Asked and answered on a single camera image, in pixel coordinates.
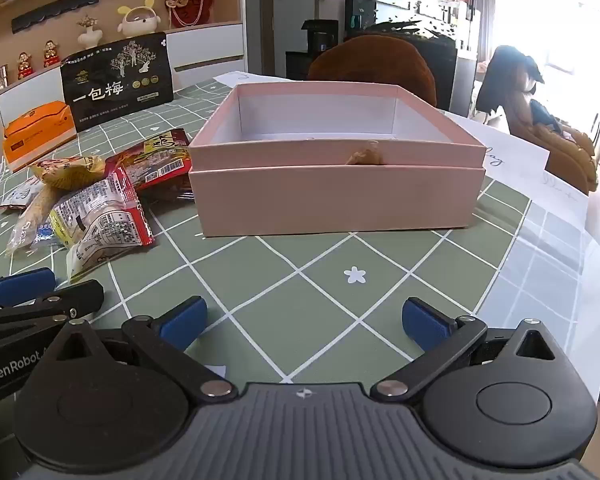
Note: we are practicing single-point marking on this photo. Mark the tan armchair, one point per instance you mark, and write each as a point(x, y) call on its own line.
point(555, 145)

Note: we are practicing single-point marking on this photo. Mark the long clear snack packet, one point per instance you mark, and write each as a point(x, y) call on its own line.
point(30, 215)

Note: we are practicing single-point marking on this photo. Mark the black scalloped shelf trim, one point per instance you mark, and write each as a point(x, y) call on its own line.
point(55, 10)

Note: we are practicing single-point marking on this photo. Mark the black coffee machine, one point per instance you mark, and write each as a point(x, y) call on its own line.
point(315, 50)

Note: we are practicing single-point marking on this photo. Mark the red bouquet ornament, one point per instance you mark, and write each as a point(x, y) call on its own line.
point(190, 5)

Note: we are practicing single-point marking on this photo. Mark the small white snack packet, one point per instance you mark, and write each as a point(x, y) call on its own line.
point(16, 200)

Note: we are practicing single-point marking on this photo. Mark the black box with gold text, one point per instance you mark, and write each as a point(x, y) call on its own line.
point(117, 85)

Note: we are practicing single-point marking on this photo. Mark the white vase with flowers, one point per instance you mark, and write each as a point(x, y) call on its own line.
point(89, 35)

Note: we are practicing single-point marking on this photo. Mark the black coat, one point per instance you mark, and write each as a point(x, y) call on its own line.
point(505, 70)

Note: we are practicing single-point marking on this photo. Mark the red gold figurine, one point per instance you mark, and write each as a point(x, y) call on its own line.
point(51, 55)
point(25, 66)

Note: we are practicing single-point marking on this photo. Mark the red snack packet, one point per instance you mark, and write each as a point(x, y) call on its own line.
point(152, 162)

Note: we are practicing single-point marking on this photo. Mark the blue white snack packet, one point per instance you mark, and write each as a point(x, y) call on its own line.
point(49, 235)

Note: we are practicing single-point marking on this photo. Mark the white red-edged snack packet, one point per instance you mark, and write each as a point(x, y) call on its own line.
point(102, 220)

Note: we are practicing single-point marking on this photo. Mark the yellow snack packet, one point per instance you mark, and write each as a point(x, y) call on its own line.
point(67, 171)

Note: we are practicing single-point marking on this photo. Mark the brown chair back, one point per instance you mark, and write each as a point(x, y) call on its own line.
point(375, 62)

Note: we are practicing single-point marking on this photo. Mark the pink cardboard box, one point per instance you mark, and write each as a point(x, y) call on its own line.
point(330, 200)

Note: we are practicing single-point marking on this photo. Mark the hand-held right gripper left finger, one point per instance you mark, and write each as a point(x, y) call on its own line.
point(182, 322)

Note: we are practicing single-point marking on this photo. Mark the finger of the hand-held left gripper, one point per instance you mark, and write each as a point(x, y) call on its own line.
point(80, 297)
point(22, 286)

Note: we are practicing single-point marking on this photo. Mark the orange cardboard box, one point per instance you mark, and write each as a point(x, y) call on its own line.
point(37, 132)

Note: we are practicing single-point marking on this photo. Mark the green checked tablecloth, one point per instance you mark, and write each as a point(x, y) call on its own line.
point(280, 270)

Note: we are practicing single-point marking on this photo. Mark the white rabbit figurine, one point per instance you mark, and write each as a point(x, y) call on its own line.
point(139, 20)

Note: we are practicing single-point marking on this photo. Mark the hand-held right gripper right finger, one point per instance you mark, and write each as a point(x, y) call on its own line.
point(425, 322)

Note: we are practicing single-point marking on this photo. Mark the white paper sheet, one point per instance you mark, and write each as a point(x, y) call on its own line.
point(250, 80)
point(500, 145)

